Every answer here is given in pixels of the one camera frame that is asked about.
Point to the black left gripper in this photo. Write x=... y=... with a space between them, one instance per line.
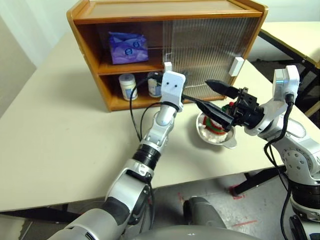
x=159 y=79

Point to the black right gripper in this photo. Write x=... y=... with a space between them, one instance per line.
x=245 y=107

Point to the white salad dressing bottle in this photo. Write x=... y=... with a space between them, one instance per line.
x=153 y=88
x=128 y=86

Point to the purple tissue package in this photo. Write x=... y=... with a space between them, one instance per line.
x=127 y=48

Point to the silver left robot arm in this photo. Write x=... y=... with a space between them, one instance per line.
x=160 y=130

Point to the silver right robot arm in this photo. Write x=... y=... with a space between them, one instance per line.
x=297 y=142

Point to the red green white plush toy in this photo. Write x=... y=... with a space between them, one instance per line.
x=212 y=130

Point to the brown wooden cabinet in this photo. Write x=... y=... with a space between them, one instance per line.
x=90 y=50

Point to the clear ribbed sliding door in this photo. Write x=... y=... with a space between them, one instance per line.
x=210 y=50

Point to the black table leg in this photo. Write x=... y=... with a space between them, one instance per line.
x=260 y=178

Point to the dark grey rounded shape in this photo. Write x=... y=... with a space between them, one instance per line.
x=202 y=212

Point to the grey robot torso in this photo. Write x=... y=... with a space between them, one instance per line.
x=200 y=233

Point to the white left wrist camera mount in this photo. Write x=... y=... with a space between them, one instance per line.
x=172 y=86

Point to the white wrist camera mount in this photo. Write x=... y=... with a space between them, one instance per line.
x=281 y=82
x=172 y=86

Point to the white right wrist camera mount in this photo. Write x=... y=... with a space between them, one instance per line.
x=281 y=82

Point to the cream table with black frame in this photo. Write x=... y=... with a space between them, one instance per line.
x=295 y=35

